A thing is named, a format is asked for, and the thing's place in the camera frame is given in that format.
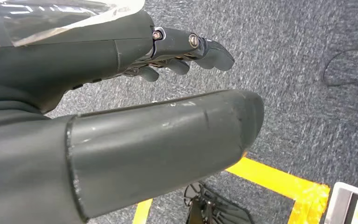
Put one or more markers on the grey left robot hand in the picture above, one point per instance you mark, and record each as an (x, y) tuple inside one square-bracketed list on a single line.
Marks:
[(74, 61)]

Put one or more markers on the clear left wrist cover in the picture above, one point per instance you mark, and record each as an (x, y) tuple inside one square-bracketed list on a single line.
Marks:
[(43, 15)]

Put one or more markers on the grey ribbed left arm sleeve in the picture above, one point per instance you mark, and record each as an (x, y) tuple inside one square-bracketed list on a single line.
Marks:
[(18, 170)]

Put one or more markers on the black ribbed object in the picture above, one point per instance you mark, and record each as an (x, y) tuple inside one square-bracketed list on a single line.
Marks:
[(216, 210)]

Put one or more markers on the yellow tape marking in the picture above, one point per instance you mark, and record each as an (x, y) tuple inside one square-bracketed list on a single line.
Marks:
[(274, 179)]

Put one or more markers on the silver socket box yellow label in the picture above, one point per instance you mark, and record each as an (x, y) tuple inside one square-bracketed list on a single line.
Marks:
[(339, 204)]

